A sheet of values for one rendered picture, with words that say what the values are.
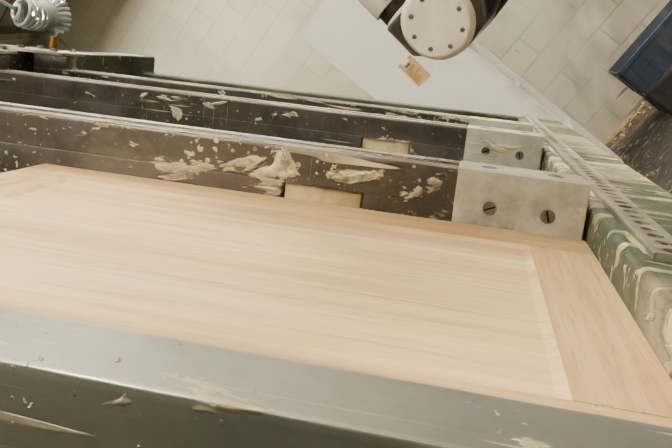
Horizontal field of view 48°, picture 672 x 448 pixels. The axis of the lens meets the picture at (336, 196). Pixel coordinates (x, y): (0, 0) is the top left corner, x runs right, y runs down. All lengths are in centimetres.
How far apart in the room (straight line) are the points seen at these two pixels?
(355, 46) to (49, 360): 431
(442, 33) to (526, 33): 509
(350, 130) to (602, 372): 91
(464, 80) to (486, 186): 376
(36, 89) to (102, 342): 118
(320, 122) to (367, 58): 329
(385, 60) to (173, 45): 250
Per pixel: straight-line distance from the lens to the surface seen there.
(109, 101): 142
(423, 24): 78
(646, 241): 60
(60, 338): 34
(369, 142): 128
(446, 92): 451
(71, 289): 47
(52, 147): 86
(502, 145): 126
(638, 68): 485
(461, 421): 29
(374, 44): 455
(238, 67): 633
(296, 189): 76
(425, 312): 47
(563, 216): 74
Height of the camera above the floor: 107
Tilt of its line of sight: 2 degrees up
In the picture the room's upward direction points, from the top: 51 degrees counter-clockwise
